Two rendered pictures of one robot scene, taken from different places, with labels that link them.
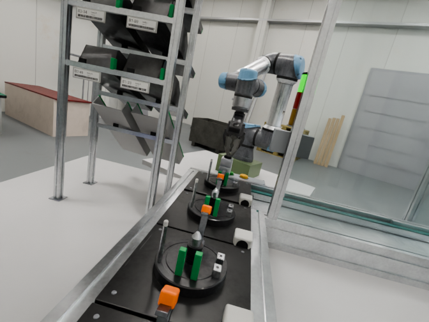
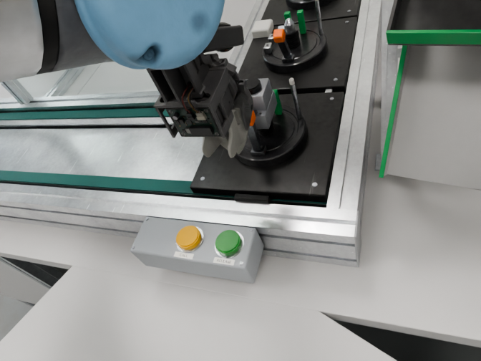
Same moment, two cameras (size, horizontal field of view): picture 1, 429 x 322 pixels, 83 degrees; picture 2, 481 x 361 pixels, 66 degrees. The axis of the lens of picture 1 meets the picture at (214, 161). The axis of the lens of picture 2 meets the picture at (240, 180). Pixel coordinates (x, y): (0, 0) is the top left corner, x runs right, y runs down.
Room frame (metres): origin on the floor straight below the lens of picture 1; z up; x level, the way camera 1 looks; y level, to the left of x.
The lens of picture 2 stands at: (1.36, 0.12, 1.44)
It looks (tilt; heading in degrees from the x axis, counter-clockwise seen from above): 48 degrees down; 210
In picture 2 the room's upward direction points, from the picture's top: 25 degrees counter-clockwise
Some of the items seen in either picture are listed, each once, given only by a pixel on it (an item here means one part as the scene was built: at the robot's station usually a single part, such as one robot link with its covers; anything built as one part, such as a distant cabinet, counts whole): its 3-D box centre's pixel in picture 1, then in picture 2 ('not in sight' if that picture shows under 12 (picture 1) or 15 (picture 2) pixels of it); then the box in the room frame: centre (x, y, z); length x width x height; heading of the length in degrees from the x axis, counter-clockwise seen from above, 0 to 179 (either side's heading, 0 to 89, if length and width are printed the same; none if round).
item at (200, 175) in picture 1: (220, 188); (270, 141); (0.90, -0.05, 0.96); 0.24 x 0.24 x 0.02; 84
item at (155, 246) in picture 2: (242, 183); (196, 247); (1.10, -0.15, 0.93); 0.21 x 0.07 x 0.06; 84
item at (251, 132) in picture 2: not in sight; (253, 128); (0.94, -0.05, 1.04); 0.04 x 0.02 x 0.08; 174
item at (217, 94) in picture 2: (237, 122); (193, 77); (1.03, -0.06, 1.21); 0.09 x 0.08 x 0.12; 174
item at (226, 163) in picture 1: (226, 164); (258, 96); (0.89, -0.05, 1.06); 0.08 x 0.04 x 0.07; 174
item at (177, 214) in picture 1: (213, 200); (291, 35); (0.64, -0.02, 1.01); 0.24 x 0.24 x 0.13; 84
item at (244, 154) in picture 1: (243, 151); not in sight; (1.51, -0.17, 1.01); 0.15 x 0.15 x 0.10
